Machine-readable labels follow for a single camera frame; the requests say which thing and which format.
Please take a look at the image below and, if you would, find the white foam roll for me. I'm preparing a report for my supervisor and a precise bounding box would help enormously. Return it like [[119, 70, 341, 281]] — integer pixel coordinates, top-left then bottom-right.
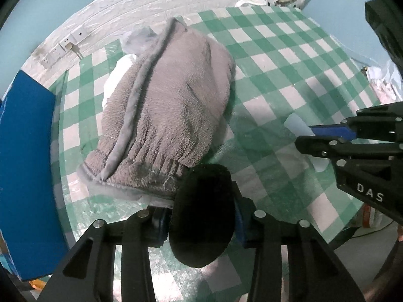
[[284, 113, 329, 172]]

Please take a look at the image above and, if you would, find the black soft sponge ball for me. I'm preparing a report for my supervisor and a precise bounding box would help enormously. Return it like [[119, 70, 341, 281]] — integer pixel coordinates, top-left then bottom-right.
[[169, 164, 236, 268]]

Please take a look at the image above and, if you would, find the white plastic bag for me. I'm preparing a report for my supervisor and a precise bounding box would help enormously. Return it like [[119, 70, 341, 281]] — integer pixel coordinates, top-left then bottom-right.
[[366, 60, 402, 104]]

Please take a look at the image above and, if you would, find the green white checkered tablecloth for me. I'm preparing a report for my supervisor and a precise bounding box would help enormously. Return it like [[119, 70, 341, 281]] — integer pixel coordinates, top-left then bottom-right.
[[51, 7, 378, 244]]

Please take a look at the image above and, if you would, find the blue cardboard box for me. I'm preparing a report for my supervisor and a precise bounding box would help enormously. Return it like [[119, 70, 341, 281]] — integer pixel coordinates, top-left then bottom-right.
[[1, 71, 68, 281]]

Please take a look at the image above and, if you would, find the white electric kettle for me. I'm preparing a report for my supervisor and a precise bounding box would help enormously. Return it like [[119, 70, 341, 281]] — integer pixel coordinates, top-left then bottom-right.
[[235, 0, 268, 8]]

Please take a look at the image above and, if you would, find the white crumpled cloth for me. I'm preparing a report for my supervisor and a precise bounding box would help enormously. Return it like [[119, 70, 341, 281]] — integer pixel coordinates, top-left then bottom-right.
[[102, 54, 137, 110]]

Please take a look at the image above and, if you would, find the grey folded cloth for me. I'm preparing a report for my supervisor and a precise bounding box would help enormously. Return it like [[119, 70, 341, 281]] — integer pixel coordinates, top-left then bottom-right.
[[120, 27, 158, 56]]

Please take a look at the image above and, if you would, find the white wall socket strip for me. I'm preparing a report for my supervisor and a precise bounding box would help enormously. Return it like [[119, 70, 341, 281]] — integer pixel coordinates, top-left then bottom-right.
[[40, 25, 89, 69]]

